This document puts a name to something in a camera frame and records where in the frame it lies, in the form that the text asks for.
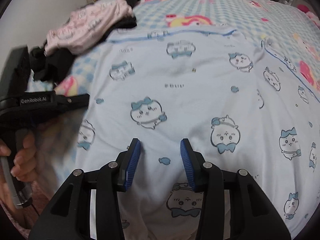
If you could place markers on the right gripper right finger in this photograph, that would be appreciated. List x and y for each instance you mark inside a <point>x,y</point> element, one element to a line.
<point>230,197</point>

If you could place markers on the person's left hand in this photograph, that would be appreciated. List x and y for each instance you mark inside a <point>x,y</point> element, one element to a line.
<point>24,168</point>

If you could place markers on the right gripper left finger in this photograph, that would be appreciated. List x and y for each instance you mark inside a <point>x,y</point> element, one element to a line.
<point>67,215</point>

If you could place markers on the black garment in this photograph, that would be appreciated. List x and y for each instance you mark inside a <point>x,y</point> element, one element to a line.
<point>56,66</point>

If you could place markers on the pink cartoon pajama garment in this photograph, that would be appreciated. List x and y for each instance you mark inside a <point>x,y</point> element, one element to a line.
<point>86,26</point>

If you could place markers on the pink plush toy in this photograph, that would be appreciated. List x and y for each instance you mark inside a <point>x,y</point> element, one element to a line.
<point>313,18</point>

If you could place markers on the light blue cartoon pajama pants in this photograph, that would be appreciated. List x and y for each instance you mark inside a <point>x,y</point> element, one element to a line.
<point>241,105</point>

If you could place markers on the blue checkered cartoon blanket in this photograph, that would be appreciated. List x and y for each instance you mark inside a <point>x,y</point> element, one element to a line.
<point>212,5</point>

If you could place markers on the red round plush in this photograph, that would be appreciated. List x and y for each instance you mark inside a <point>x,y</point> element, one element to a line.
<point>303,8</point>

